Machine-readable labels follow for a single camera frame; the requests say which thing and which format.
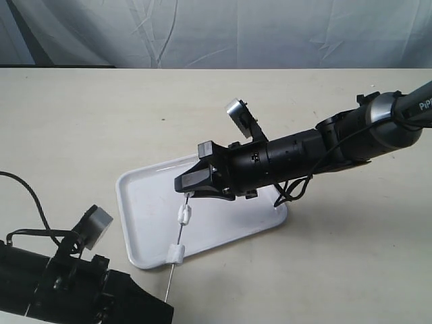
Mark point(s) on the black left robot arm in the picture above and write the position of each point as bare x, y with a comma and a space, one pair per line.
21, 271

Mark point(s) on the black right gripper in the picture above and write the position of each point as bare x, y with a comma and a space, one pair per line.
241, 169

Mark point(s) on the thin metal skewer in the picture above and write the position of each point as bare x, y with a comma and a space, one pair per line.
179, 236

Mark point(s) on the grey wrinkled backdrop curtain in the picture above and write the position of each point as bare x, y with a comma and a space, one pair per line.
217, 34

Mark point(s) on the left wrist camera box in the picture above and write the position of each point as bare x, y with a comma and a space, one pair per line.
92, 226

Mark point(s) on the white rectangular plastic tray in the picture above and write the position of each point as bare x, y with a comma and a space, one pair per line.
148, 207

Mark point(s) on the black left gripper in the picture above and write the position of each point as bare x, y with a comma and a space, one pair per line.
81, 291

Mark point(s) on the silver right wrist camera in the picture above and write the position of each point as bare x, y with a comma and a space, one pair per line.
245, 121

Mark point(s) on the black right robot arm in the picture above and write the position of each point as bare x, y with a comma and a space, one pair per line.
383, 122

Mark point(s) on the white marshmallow piece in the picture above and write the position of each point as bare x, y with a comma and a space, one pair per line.
184, 214
175, 254

